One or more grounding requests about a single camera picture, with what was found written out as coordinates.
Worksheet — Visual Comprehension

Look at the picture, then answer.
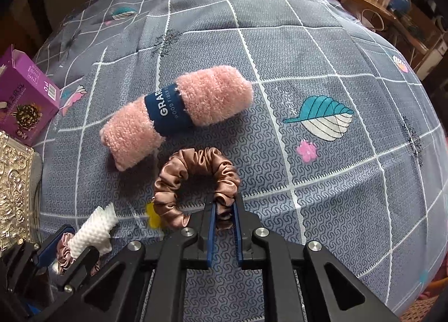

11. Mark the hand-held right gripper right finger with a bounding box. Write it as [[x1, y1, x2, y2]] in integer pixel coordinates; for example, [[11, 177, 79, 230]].
[[235, 198, 400, 322]]

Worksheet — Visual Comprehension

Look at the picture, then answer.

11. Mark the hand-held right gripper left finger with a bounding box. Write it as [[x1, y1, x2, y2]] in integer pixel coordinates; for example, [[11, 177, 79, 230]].
[[72, 199, 216, 322]]

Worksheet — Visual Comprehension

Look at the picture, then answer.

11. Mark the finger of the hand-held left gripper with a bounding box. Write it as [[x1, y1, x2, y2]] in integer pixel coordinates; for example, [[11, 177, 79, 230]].
[[7, 225, 76, 285], [55, 247, 101, 295]]

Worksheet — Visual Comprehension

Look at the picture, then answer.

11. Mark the small pink satin scrunchie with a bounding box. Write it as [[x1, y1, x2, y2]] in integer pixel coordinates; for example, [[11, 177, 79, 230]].
[[52, 233, 102, 277]]

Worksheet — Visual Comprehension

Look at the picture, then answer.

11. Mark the white foam net sleeve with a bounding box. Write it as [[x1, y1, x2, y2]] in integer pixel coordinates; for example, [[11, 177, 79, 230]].
[[68, 202, 118, 260]]

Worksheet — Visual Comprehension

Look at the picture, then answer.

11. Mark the brown satin scrunchie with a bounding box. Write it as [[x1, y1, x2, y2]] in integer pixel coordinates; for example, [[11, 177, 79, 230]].
[[152, 147, 242, 230]]

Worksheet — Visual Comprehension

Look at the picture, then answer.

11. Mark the pink towel navy band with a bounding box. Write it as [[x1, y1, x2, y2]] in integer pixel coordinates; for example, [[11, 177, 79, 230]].
[[100, 66, 254, 170]]

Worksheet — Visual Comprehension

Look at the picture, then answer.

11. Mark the gold embossed box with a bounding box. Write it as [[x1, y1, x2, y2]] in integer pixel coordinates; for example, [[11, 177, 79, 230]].
[[0, 131, 44, 253]]

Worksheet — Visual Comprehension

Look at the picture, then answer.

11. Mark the purple cardboard box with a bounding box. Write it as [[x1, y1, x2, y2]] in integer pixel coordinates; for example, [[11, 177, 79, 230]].
[[0, 45, 62, 146]]

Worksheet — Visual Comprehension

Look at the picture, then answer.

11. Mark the grey checked leaf-print blanket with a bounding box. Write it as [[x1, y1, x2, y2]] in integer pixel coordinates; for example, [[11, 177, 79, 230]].
[[31, 0, 445, 322]]

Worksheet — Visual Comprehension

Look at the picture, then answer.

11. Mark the woven rattan seat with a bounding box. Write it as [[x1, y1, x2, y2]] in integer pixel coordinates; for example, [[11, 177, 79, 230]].
[[399, 280, 448, 322]]

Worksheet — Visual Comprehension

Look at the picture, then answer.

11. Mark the wooden side shelf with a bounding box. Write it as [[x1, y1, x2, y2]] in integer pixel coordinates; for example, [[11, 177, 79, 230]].
[[385, 3, 442, 65]]

